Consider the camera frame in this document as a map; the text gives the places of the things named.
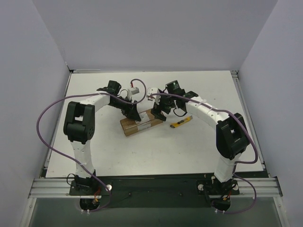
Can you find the brown cardboard express box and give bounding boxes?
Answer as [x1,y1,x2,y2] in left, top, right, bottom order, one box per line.
[120,109,163,137]

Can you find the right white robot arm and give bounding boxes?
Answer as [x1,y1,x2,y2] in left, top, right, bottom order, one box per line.
[146,80,250,183]

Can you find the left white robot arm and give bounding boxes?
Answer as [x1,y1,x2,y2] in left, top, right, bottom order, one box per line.
[63,80,141,195]

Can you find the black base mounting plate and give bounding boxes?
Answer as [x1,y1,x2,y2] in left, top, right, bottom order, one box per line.
[69,174,240,210]

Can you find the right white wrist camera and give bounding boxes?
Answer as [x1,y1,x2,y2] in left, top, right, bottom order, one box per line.
[146,87,159,101]

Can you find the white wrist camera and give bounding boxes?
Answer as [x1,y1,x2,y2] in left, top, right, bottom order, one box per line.
[146,87,159,101]
[126,87,140,100]

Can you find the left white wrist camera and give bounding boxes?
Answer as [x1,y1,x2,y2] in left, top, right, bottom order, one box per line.
[126,87,140,100]

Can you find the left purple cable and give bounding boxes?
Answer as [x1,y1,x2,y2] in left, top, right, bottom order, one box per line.
[36,79,147,212]

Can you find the purple cable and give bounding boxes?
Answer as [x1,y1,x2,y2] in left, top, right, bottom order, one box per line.
[150,93,258,214]
[36,79,147,212]

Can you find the aluminium frame rail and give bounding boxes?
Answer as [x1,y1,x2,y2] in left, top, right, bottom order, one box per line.
[29,178,283,199]

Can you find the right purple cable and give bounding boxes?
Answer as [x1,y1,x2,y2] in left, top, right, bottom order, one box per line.
[150,93,258,214]

